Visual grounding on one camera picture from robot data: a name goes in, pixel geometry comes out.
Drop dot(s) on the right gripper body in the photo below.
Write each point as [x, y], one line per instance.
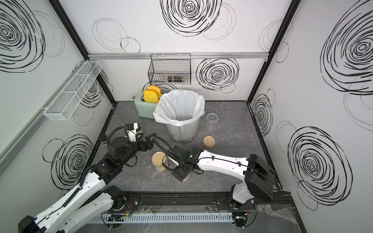
[181, 172]

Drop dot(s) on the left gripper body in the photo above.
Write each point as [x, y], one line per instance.
[144, 147]

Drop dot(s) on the beige jar lid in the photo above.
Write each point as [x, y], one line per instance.
[209, 142]

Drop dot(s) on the glass rice jar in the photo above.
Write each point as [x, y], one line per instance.
[212, 121]

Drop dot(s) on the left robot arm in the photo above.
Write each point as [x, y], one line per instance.
[89, 197]

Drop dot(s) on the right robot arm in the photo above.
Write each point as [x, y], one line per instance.
[257, 177]

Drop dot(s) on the mint green toaster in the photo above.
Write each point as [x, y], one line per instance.
[144, 109]

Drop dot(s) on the dark spice bottle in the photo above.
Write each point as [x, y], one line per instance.
[103, 139]

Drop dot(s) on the white trash bag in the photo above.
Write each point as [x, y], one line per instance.
[179, 108]

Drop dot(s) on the front yellow toast slice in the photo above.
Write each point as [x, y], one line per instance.
[151, 96]

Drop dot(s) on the yellow toast slice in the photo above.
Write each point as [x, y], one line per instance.
[151, 96]
[155, 89]

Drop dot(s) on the rear yellow toast slice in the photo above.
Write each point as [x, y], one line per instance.
[155, 89]

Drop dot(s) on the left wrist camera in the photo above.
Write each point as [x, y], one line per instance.
[131, 129]

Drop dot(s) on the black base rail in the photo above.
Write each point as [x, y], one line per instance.
[218, 200]

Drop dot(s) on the bottle in wire basket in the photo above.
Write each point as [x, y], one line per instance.
[176, 79]

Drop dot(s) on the white slotted cable duct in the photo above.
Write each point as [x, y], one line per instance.
[164, 218]

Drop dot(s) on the black wire wall basket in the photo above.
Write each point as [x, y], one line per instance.
[163, 65]

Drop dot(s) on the white mesh wall shelf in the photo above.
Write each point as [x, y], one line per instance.
[81, 89]

